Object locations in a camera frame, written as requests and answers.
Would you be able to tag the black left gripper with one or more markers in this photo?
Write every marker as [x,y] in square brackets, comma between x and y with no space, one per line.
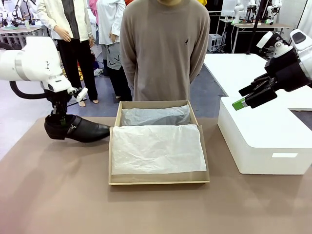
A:
[59,102]

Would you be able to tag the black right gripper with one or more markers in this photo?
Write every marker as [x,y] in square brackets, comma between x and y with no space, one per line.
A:
[288,70]

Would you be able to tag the black leather buckle shoe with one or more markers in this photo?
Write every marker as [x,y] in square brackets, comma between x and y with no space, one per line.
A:
[87,132]

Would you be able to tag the white tissue paper sheet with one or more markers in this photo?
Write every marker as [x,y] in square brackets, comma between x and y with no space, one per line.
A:
[158,148]
[156,117]

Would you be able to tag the brown cardboard shoe box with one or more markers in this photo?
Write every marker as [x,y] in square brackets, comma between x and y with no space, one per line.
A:
[158,179]

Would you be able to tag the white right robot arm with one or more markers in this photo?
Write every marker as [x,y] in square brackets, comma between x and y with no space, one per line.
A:
[307,57]

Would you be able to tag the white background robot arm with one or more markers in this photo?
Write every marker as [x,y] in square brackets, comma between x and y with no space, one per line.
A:
[238,11]
[272,12]

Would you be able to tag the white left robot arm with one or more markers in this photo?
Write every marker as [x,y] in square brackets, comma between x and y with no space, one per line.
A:
[29,61]

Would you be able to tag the large white foam block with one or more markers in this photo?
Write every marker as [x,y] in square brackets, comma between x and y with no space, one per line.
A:
[263,129]

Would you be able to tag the clothes pile on floor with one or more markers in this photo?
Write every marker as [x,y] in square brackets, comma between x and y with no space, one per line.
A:
[98,72]

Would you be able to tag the black pole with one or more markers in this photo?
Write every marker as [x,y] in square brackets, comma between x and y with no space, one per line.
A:
[256,24]

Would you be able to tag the background work table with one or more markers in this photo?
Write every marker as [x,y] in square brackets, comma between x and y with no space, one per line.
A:
[243,26]

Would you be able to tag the white curtain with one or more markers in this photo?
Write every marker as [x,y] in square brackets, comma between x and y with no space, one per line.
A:
[306,14]

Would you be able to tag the grey background table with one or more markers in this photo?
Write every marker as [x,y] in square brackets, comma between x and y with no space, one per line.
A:
[19,30]

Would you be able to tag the yellow garment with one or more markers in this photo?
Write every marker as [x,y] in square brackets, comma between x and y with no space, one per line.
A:
[202,2]

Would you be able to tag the person in beige sweater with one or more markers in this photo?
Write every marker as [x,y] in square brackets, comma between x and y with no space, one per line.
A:
[163,48]

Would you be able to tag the person in white shirt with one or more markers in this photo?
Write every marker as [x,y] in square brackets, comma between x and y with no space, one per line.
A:
[109,22]

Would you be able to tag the pink garment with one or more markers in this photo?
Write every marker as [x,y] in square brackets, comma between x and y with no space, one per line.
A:
[93,11]

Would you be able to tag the background robot grippers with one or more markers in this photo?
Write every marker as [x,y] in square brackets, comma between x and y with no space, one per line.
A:
[11,13]

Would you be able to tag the person in orange top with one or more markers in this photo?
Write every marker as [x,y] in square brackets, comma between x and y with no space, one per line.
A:
[128,2]

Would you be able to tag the metal floor base plate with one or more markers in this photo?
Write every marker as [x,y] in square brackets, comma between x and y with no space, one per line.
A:
[73,101]

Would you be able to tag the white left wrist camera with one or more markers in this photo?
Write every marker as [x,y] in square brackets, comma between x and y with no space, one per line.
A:
[82,94]

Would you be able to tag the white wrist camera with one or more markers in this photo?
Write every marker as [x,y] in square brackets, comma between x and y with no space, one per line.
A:
[82,94]
[264,39]

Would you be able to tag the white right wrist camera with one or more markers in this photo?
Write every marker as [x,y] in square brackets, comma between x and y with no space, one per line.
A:
[264,39]

